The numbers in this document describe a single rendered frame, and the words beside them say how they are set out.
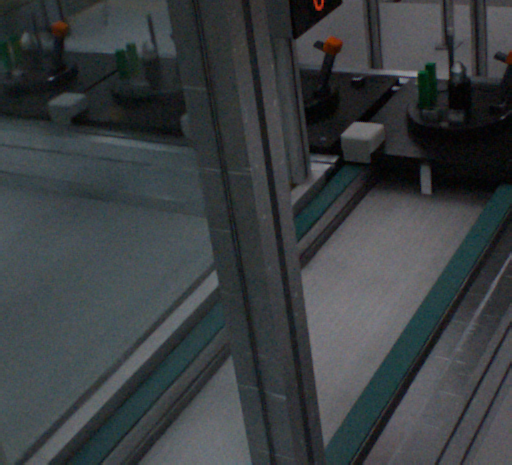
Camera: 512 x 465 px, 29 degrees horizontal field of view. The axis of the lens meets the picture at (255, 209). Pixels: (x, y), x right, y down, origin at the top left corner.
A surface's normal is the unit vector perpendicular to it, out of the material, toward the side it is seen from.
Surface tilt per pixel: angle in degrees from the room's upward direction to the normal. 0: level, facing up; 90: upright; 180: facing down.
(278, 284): 90
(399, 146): 0
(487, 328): 0
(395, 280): 0
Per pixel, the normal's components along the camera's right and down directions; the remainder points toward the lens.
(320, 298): -0.14, -0.87
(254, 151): 0.87, 0.14
